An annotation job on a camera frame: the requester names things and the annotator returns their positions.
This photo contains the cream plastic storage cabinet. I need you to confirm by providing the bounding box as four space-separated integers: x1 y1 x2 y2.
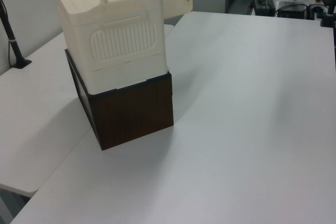
49 0 169 95

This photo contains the dark brown wooden box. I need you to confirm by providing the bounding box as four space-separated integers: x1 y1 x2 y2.
64 48 175 152

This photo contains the black device with green label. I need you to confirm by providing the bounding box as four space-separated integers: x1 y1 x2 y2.
252 0 277 16

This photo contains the black rectangular electronics box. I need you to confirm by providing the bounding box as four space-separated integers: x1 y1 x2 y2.
277 0 308 19

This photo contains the black clamp-mounted stand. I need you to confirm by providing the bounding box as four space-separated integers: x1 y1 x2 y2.
308 0 336 28

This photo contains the black camera stand pole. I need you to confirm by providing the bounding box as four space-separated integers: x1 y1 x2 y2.
0 0 33 69

